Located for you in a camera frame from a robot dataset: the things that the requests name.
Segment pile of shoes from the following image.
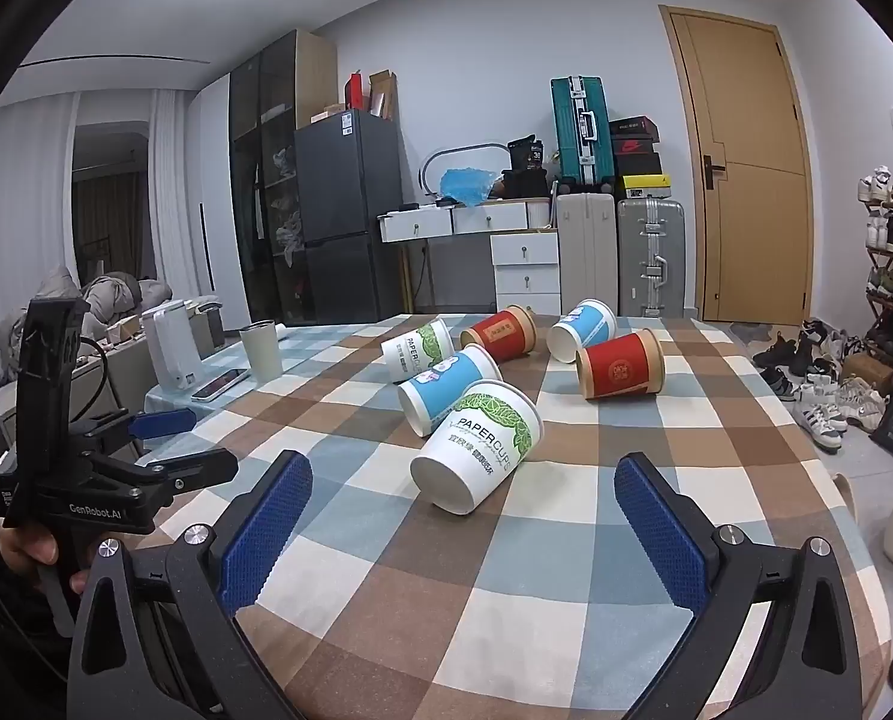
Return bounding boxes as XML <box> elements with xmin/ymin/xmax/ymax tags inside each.
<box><xmin>750</xmin><ymin>315</ymin><xmax>889</xmax><ymax>455</ymax></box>

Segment wooden door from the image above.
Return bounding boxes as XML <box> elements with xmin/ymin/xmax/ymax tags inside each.
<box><xmin>660</xmin><ymin>6</ymin><xmax>814</xmax><ymax>325</ymax></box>

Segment black glass cabinet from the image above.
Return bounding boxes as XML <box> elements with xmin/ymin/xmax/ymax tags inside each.
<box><xmin>228</xmin><ymin>30</ymin><xmax>338</xmax><ymax>327</ymax></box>

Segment teal suitcase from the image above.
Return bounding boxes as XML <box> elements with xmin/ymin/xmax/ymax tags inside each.
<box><xmin>551</xmin><ymin>76</ymin><xmax>614</xmax><ymax>192</ymax></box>

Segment yellow black shoe box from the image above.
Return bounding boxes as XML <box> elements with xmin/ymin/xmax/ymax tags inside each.
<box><xmin>622</xmin><ymin>174</ymin><xmax>672</xmax><ymax>200</ymax></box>

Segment blue white paper cup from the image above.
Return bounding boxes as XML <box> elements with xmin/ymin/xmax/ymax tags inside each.
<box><xmin>397</xmin><ymin>343</ymin><xmax>503</xmax><ymax>437</ymax></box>
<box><xmin>547</xmin><ymin>299</ymin><xmax>618</xmax><ymax>365</ymax></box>

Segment person's left hand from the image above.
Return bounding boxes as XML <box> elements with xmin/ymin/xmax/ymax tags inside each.
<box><xmin>0</xmin><ymin>523</ymin><xmax>91</xmax><ymax>595</ymax></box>

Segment silver suitcase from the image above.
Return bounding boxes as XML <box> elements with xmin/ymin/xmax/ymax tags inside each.
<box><xmin>617</xmin><ymin>197</ymin><xmax>687</xmax><ymax>318</ymax></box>

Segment blue plastic bag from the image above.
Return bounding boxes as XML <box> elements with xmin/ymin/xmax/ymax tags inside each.
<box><xmin>441</xmin><ymin>165</ymin><xmax>503</xmax><ymax>207</ymax></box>

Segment white sheer curtain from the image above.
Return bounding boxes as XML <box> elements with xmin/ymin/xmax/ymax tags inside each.
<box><xmin>150</xmin><ymin>86</ymin><xmax>215</xmax><ymax>301</ymax></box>
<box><xmin>0</xmin><ymin>90</ymin><xmax>80</xmax><ymax>301</ymax></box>

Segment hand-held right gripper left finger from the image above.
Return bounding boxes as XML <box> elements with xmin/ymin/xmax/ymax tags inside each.
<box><xmin>67</xmin><ymin>450</ymin><xmax>316</xmax><ymax>720</ymax></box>

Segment pile of grey clothing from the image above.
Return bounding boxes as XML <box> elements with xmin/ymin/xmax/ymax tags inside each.
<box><xmin>0</xmin><ymin>266</ymin><xmax>173</xmax><ymax>361</ymax></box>

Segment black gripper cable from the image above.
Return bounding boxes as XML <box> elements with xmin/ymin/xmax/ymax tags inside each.
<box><xmin>71</xmin><ymin>336</ymin><xmax>118</xmax><ymax>428</ymax></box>

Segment white electric kettle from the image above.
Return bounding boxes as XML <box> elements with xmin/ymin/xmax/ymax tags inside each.
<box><xmin>141</xmin><ymin>300</ymin><xmax>200</xmax><ymax>391</ymax></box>

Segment checked tablecloth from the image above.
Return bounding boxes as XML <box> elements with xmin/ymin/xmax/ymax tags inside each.
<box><xmin>135</xmin><ymin>311</ymin><xmax>893</xmax><ymax>720</ymax></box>

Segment curved silver metal tube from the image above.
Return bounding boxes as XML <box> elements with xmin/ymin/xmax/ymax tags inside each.
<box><xmin>418</xmin><ymin>142</ymin><xmax>511</xmax><ymax>200</ymax></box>

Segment open cardboard box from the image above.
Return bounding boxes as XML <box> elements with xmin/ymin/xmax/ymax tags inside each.
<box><xmin>367</xmin><ymin>71</ymin><xmax>398</xmax><ymax>121</ymax></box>

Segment pale green tumbler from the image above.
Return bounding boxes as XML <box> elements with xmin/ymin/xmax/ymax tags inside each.
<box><xmin>238</xmin><ymin>321</ymin><xmax>286</xmax><ymax>383</ymax></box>

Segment small cardboard box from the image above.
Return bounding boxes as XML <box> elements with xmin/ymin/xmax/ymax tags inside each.
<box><xmin>840</xmin><ymin>352</ymin><xmax>893</xmax><ymax>395</ymax></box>

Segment red paper cup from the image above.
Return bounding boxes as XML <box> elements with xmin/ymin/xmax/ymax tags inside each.
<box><xmin>575</xmin><ymin>328</ymin><xmax>667</xmax><ymax>400</ymax></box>
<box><xmin>459</xmin><ymin>305</ymin><xmax>541</xmax><ymax>365</ymax></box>

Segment white wardrobe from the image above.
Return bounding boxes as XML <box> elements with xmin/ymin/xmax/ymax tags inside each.
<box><xmin>191</xmin><ymin>71</ymin><xmax>252</xmax><ymax>316</ymax></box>

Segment smartphone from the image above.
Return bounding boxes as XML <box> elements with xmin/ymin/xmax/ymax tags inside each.
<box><xmin>191</xmin><ymin>367</ymin><xmax>251</xmax><ymax>401</ymax></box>

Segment dark grey fridge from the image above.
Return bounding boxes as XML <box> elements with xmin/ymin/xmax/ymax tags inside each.
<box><xmin>294</xmin><ymin>109</ymin><xmax>406</xmax><ymax>323</ymax></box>

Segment white desk with drawers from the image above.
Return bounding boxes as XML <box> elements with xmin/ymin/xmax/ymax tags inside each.
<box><xmin>377</xmin><ymin>199</ymin><xmax>560</xmax><ymax>316</ymax></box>

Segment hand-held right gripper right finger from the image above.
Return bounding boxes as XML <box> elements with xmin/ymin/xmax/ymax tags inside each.
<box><xmin>612</xmin><ymin>451</ymin><xmax>867</xmax><ymax>720</ymax></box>

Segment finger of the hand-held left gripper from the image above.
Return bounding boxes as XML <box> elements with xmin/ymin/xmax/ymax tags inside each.
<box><xmin>77</xmin><ymin>406</ymin><xmax>197</xmax><ymax>460</ymax></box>
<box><xmin>103</xmin><ymin>448</ymin><xmax>239</xmax><ymax>509</ymax></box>

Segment white green-leaf paper cup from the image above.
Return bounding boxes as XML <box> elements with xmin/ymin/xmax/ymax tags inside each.
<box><xmin>381</xmin><ymin>319</ymin><xmax>456</xmax><ymax>383</ymax></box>
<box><xmin>410</xmin><ymin>380</ymin><xmax>545</xmax><ymax>517</ymax></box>

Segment white suitcase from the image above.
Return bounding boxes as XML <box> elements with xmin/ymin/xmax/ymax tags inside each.
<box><xmin>555</xmin><ymin>191</ymin><xmax>620</xmax><ymax>316</ymax></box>

